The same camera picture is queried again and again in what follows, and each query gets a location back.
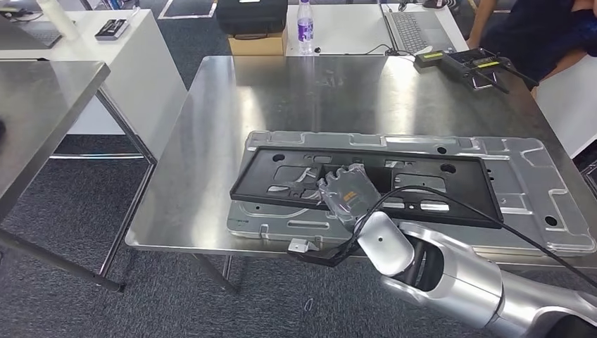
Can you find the white desk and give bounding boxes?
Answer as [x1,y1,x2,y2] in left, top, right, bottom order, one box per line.
[285,2,470,58]
[536,56,597,160]
[0,9,189,162]

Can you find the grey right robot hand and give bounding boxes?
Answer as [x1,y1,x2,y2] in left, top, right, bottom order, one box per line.
[317,163,384,232]

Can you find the grey laptop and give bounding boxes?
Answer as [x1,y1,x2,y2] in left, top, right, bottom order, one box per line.
[379,0,458,54]
[0,16,64,50]

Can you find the clear bottle purple label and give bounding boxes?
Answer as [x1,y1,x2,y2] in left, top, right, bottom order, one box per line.
[296,0,315,56]

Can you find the black plastic frame part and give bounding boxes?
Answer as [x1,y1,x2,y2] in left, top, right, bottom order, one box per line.
[230,146,505,230]

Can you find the cardboard box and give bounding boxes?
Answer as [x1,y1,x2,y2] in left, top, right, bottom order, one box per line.
[227,30,288,57]

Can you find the stainless steel workbench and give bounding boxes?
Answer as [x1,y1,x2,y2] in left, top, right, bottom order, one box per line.
[125,55,597,295]

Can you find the black controller with antennas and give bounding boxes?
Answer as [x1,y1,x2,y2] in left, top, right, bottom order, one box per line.
[414,47,539,94]

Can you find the stainless steel table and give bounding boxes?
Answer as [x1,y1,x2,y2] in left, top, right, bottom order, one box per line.
[0,59,157,295]

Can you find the person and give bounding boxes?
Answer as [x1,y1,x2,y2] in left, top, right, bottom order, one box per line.
[466,0,597,99]

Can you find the small black flat box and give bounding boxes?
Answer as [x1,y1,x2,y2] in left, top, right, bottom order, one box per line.
[94,18,130,42]

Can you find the black carrying case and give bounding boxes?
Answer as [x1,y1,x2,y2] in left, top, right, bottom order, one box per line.
[215,0,289,39]

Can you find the stamped silver metal panel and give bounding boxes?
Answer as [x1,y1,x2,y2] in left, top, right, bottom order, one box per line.
[227,130,597,258]

